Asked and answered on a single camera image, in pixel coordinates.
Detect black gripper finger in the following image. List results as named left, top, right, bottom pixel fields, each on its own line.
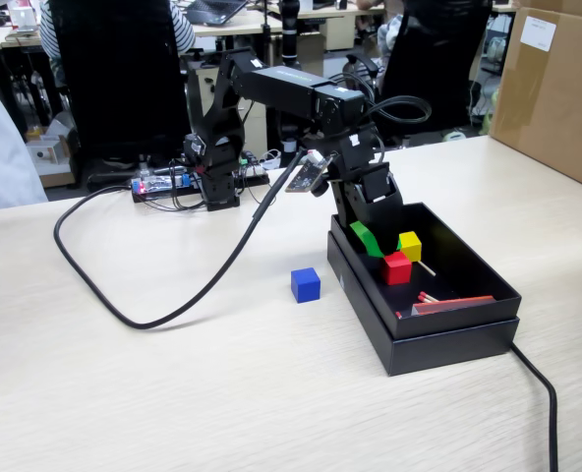
left=349, top=220, right=374, bottom=247
left=369, top=182, right=406, bottom=247

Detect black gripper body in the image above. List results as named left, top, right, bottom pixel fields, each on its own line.
left=330, top=161, right=395, bottom=225

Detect yellow wooden cube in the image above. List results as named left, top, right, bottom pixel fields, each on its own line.
left=397, top=230, right=423, bottom=263

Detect red wooden cube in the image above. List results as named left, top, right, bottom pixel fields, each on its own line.
left=380, top=251, right=414, bottom=286

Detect blue wooden cube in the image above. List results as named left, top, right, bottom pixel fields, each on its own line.
left=290, top=266, right=321, bottom=304

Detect large brown cardboard box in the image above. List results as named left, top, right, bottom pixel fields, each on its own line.
left=487, top=0, right=582, bottom=196

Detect small white wooden box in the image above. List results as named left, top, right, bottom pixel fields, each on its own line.
left=25, top=122, right=76, bottom=189

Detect white plug connectors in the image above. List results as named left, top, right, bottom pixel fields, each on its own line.
left=239, top=152, right=281, bottom=179

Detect red matchbox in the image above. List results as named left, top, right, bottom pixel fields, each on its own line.
left=412, top=294, right=496, bottom=317

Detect beige drawer cabinet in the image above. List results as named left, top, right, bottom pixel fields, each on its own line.
left=187, top=51, right=267, bottom=158

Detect black office chair with armrest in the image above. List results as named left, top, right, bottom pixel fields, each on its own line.
left=344, top=0, right=494, bottom=137

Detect seated person patterned shirt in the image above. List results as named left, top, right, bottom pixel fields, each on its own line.
left=377, top=12, right=406, bottom=75

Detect beige office desk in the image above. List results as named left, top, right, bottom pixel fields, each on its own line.
left=192, top=7, right=385, bottom=53
left=0, top=27, right=51, bottom=50

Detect black cylindrical stand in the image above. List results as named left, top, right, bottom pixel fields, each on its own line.
left=278, top=0, right=303, bottom=166

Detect controller circuit board red LED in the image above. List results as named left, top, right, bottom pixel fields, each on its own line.
left=131, top=174, right=194, bottom=194

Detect dark open laptop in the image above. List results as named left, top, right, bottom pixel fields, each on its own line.
left=185, top=0, right=249, bottom=27

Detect white shipping label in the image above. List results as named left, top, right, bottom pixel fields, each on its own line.
left=520, top=15, right=558, bottom=52

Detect person in striped shirt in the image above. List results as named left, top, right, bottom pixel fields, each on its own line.
left=39, top=0, right=197, bottom=89

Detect black mesh office chair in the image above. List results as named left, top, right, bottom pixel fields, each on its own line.
left=47, top=0, right=194, bottom=192

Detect person in white shirt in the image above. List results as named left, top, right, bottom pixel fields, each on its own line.
left=0, top=63, right=49, bottom=213

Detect bare camera circuit board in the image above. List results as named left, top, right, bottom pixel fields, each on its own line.
left=284, top=150, right=335, bottom=194

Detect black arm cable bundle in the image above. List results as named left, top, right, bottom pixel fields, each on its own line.
left=327, top=72, right=433, bottom=125

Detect black controller base plate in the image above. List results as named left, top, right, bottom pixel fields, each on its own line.
left=131, top=171, right=272, bottom=206

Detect thick black sleeved cable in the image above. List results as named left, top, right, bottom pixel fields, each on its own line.
left=53, top=149, right=308, bottom=329

